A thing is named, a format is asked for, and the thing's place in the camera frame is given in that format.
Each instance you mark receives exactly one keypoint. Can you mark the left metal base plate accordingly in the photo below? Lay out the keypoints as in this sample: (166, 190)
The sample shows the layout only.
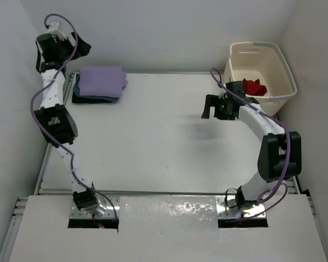
(103, 211)

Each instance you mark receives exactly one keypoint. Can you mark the lilac cloth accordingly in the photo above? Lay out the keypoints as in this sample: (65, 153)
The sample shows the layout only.
(104, 81)

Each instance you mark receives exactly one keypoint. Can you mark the black t shirt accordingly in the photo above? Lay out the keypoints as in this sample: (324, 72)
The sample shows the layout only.
(83, 100)

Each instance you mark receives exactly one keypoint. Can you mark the cream laundry basket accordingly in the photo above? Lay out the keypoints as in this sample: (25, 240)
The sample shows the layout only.
(262, 62)

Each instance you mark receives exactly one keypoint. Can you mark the red shirt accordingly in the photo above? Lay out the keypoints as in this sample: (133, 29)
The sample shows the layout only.
(254, 88)

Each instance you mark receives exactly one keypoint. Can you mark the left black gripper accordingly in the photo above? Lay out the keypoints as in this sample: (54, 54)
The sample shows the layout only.
(82, 49)

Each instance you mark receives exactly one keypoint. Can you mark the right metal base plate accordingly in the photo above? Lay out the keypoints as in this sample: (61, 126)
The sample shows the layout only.
(225, 209)

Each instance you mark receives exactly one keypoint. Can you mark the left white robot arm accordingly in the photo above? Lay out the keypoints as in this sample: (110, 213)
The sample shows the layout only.
(55, 122)

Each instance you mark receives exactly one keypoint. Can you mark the metal base plate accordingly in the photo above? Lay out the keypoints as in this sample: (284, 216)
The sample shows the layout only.
(225, 209)
(103, 211)

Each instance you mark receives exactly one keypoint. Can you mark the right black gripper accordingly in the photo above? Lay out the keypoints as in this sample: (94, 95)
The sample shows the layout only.
(214, 100)

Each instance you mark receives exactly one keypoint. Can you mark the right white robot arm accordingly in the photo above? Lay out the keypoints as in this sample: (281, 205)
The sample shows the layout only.
(280, 152)

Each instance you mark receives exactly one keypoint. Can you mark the blue shirt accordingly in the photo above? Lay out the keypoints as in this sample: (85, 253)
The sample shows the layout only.
(76, 89)

